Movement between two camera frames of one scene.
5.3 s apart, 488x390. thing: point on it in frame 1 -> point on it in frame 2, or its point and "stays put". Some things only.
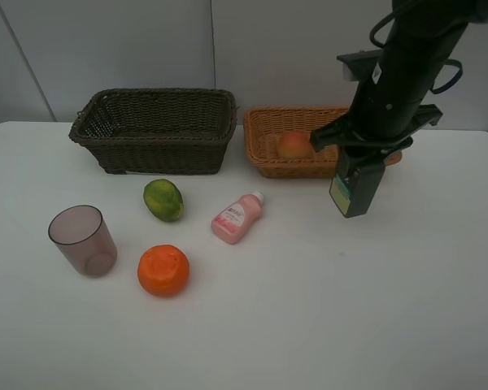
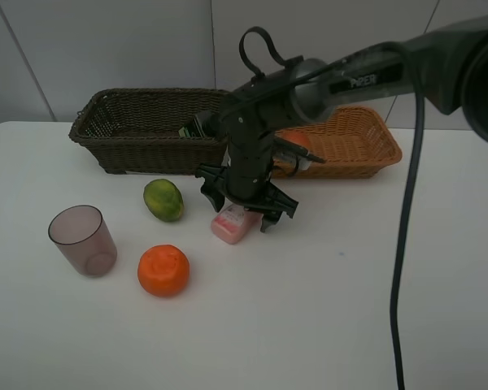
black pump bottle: (353, 194) -> (193, 129)
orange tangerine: (163, 270) stays put
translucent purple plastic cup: (81, 232) stays put
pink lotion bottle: (232, 223) stays put
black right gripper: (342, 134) -> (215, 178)
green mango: (164, 200) stays put
